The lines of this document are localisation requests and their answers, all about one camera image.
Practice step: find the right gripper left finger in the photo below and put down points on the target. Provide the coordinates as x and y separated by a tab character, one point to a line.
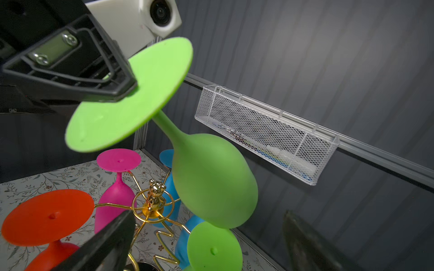
107	250

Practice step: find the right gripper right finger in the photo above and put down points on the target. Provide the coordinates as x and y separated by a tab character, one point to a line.
309	250

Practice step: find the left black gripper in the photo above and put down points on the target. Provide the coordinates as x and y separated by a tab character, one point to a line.
57	53

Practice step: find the green wine glass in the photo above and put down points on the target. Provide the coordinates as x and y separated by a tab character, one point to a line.
211	176
213	249

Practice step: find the pink wine glass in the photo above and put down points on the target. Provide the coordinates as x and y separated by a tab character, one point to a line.
117	161

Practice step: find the red wine glass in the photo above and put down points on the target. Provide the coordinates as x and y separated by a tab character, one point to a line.
46	219

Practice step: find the right blue wine glass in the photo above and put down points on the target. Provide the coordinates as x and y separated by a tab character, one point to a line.
181	246

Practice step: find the blue wine glass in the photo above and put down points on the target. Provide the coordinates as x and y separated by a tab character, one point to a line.
181	246
166	158

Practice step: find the left blue wine glass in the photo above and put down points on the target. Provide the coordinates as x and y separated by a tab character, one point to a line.
166	158

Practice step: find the white marker in basket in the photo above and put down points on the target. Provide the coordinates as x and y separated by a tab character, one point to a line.
290	161

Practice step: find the gold wire glass rack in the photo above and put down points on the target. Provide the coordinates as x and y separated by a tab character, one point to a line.
148	205

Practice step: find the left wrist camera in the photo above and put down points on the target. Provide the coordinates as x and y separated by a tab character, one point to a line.
133	24

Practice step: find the white mesh wall basket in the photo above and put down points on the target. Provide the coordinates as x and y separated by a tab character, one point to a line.
236	117

